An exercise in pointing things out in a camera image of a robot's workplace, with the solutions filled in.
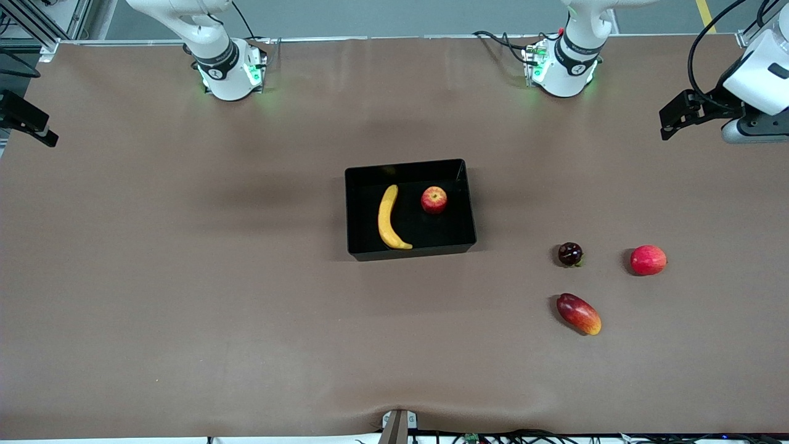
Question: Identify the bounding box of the black rectangular plastic box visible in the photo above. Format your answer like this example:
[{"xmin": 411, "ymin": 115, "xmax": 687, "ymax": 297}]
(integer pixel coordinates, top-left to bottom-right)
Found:
[{"xmin": 344, "ymin": 158, "xmax": 478, "ymax": 262}]

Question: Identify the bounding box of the red round peach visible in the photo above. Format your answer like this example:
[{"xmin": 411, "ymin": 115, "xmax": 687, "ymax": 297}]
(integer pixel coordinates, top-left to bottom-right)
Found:
[{"xmin": 629, "ymin": 244, "xmax": 668, "ymax": 277}]

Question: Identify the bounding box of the red yellow mango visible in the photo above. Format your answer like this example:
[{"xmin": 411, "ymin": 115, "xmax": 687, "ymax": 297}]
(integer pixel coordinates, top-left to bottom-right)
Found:
[{"xmin": 556, "ymin": 293, "xmax": 602, "ymax": 336}]

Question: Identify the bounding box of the small red yellow apple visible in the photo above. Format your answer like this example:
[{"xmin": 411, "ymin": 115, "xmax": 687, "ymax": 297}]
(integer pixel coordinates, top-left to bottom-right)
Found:
[{"xmin": 420, "ymin": 186, "xmax": 449, "ymax": 215}]

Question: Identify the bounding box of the yellow banana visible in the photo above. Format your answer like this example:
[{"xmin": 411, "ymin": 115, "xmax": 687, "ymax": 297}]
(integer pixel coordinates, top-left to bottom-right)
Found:
[{"xmin": 377, "ymin": 184, "xmax": 414, "ymax": 250}]

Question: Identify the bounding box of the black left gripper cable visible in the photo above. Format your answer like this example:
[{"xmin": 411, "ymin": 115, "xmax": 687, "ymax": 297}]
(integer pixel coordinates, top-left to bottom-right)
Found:
[{"xmin": 687, "ymin": 0, "xmax": 772, "ymax": 103}]

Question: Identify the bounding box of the aluminium frame profile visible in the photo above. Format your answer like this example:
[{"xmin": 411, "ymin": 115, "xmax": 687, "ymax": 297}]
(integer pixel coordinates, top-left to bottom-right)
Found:
[
  {"xmin": 736, "ymin": 0, "xmax": 789, "ymax": 49},
  {"xmin": 0, "ymin": 0, "xmax": 94, "ymax": 64}
]

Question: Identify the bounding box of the black left arm base cable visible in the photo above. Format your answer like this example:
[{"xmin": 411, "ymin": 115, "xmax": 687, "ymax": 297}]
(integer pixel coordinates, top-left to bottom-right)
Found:
[{"xmin": 472, "ymin": 29, "xmax": 538, "ymax": 64}]

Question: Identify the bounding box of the black arm base cable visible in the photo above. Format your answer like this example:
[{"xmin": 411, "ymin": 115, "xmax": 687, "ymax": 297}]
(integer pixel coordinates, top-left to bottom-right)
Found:
[
  {"xmin": 472, "ymin": 29, "xmax": 538, "ymax": 64},
  {"xmin": 231, "ymin": 0, "xmax": 273, "ymax": 45}
]

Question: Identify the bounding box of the black right arm base cable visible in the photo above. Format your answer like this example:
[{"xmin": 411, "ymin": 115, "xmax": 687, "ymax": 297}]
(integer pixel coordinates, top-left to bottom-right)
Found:
[{"xmin": 231, "ymin": 0, "xmax": 273, "ymax": 45}]

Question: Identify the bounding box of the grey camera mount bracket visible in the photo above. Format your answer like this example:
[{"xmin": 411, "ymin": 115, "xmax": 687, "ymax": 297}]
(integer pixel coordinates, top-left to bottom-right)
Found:
[{"xmin": 379, "ymin": 409, "xmax": 419, "ymax": 444}]

